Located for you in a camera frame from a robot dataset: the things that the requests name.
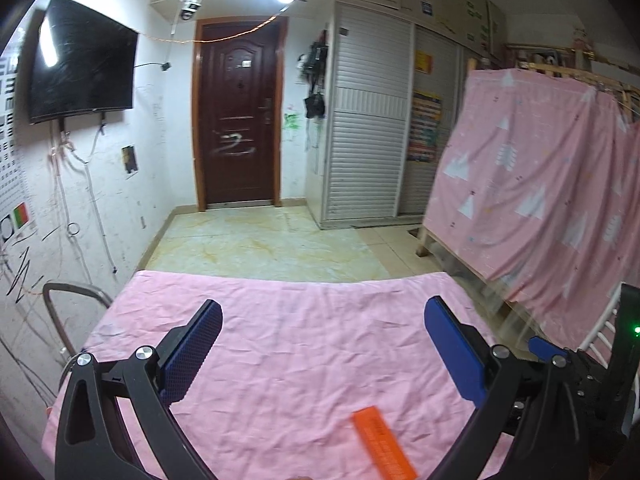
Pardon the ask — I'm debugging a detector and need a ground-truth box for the orange box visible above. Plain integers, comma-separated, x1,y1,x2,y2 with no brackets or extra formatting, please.
352,406,419,480

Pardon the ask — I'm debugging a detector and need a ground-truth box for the pink tree pattern curtain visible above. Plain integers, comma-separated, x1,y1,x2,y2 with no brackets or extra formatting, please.
423,70,639,347

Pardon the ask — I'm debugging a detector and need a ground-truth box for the pink bed sheet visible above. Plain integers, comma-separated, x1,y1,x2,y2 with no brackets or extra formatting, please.
40,268,522,480

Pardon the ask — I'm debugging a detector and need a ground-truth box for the white louvered wardrobe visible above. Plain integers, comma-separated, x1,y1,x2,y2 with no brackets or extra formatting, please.
306,2,476,229

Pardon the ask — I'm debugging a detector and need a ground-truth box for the black hanging bag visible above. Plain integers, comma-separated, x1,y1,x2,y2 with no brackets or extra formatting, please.
304,92,326,119

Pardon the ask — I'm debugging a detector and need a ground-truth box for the dark brown door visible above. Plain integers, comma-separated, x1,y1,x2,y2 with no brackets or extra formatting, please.
191,16,288,210

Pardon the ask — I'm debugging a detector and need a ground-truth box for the white metal bed rail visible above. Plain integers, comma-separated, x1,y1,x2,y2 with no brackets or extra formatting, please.
579,283,622,367

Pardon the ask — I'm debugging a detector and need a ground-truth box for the colourful wall poster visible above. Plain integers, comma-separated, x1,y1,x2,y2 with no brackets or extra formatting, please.
407,91,442,162

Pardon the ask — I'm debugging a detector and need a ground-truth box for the black wall television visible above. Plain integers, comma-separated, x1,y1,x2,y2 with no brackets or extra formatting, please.
28,0,139,124

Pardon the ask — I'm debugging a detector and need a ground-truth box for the white security camera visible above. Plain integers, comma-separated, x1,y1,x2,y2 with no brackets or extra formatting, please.
179,0,201,22

